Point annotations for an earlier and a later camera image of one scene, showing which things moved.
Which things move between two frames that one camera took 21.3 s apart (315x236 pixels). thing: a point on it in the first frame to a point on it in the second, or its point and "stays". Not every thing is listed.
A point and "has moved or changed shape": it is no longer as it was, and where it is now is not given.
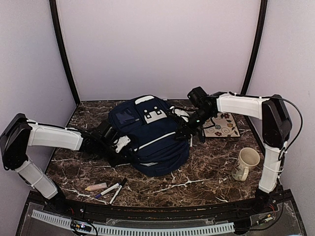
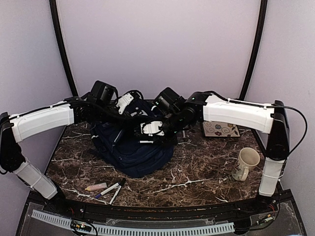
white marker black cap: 123,183 stays
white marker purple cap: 98,195 stays
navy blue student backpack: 152,121 has moved or changed shape
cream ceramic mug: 248,158 stays
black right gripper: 184,127 to 172,141
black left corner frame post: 56,23 stays
